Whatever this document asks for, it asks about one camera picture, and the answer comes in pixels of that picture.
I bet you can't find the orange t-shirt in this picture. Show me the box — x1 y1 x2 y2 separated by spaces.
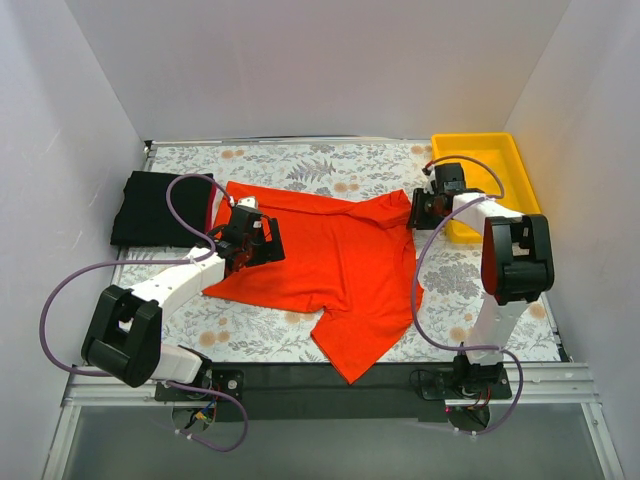
204 182 423 383

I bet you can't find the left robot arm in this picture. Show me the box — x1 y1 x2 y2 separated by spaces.
81 205 285 388

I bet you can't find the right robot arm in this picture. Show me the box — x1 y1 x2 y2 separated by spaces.
407 155 555 400

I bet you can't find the yellow plastic bin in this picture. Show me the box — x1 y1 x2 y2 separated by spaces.
431 132 541 244

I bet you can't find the folded red t-shirt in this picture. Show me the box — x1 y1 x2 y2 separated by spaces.
204 185 225 233

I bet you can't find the folded black t-shirt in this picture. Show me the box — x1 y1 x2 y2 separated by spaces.
110 171 215 248

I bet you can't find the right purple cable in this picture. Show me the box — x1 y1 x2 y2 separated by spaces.
409 154 525 437

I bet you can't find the purple cable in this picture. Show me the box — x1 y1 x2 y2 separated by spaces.
409 154 525 437
38 173 250 454

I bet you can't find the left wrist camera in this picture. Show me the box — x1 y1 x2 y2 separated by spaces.
236 196 259 210

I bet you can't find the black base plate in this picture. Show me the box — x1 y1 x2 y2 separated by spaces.
154 362 514 436

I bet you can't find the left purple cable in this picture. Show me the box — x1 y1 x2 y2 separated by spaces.
38 173 250 454

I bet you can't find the aluminium frame rail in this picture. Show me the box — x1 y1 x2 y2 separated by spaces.
44 362 624 479

